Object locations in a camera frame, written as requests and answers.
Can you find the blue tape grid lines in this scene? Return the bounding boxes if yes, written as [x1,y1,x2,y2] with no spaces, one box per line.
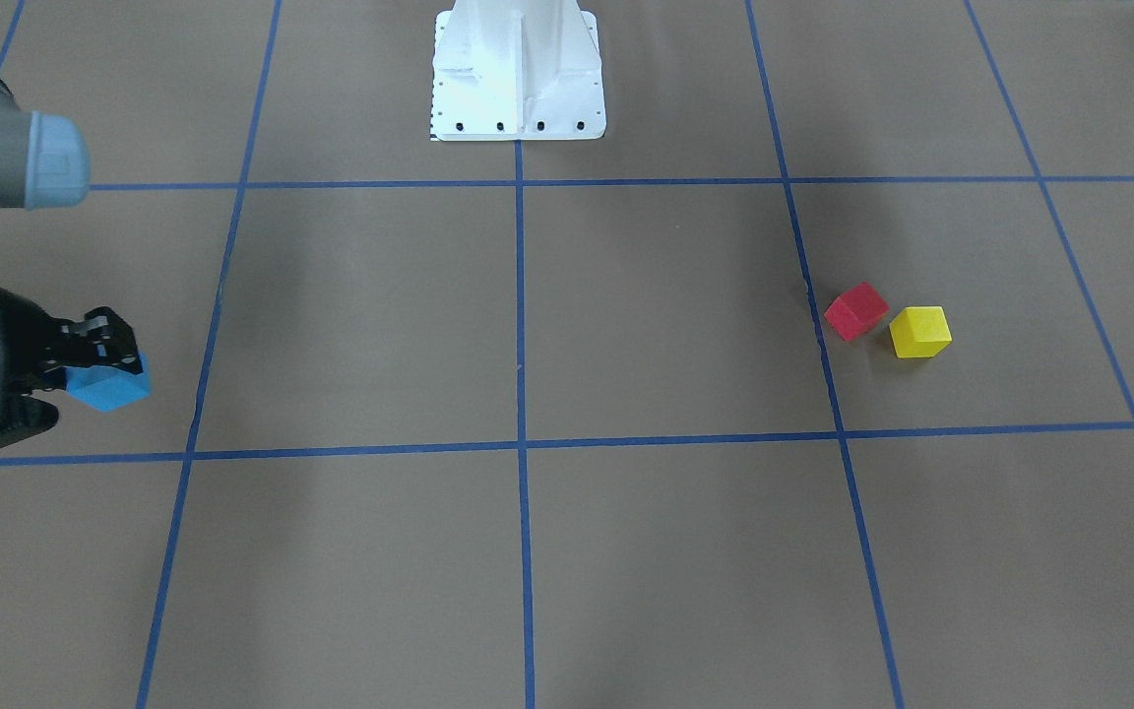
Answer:
[0,1,1134,708]

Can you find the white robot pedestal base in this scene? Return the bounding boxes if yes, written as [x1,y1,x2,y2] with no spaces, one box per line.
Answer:
[429,1,607,141]

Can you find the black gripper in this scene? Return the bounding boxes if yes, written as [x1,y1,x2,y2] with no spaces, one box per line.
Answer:
[0,289,145,450]

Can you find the blue wooden cube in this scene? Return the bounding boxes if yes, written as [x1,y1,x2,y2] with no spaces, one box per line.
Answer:
[64,354,152,413]

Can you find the yellow wooden cube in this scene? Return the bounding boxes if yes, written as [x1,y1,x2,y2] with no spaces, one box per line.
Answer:
[888,306,953,358]

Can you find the red wooden cube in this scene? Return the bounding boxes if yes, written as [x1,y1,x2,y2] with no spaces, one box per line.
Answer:
[823,282,890,343]

